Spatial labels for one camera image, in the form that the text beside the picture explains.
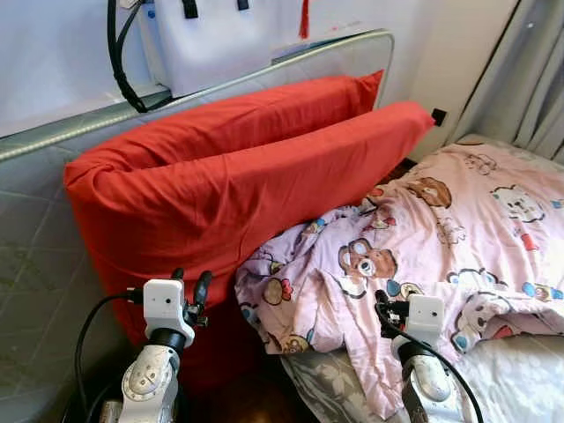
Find pink cartoon print blanket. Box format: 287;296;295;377
234;141;564;420

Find red folded cushion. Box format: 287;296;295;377
63;70;436;390

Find grey leaf-print bed sheet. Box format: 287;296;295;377
280;328;564;423

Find white tote bag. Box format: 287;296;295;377
139;0;307;98

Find grey curtain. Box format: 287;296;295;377
451;0;564;161

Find red tassel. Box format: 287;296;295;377
298;0;312;41

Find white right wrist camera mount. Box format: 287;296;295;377
391;294;447;352

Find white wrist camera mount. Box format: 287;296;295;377
142;278;195;350
391;294;447;352

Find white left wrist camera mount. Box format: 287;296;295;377
142;278;195;350

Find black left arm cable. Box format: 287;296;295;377
74;286;146;423

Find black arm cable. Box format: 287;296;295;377
375;304;485;423
74;286;146;423

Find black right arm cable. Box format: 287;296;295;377
375;304;485;423

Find black hanging cord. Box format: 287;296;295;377
107;0;174;115

